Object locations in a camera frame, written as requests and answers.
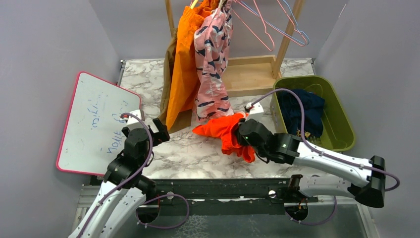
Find pink shark print shorts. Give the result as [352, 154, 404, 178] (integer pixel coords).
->
[194, 0, 233, 122]

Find light blue wire hanger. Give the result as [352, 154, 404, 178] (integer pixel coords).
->
[258, 0, 311, 45]

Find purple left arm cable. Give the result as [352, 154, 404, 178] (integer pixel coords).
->
[75, 113, 190, 238]

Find tan brown shorts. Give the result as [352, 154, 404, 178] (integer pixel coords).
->
[158, 28, 192, 134]

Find wooden clothes rack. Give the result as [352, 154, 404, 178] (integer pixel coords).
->
[165, 0, 288, 97]

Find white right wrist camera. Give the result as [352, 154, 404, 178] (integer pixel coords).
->
[244, 102, 264, 121]

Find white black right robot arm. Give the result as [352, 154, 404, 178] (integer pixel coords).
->
[233, 119, 386, 208]

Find colourful comic print shorts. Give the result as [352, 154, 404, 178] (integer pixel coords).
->
[296, 129, 313, 138]

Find pink wire hanger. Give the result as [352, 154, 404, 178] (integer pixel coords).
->
[233, 0, 275, 52]
[277, 0, 310, 48]

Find navy blue shorts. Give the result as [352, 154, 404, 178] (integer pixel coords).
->
[276, 89, 325, 137]

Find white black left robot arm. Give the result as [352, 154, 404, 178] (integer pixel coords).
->
[70, 113, 170, 238]

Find olive green plastic basket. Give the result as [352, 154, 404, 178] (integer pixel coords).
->
[270, 75, 355, 152]

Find pink framed whiteboard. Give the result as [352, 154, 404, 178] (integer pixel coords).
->
[56, 71, 141, 176]

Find red orange shorts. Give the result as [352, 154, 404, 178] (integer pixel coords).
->
[192, 112, 255, 163]

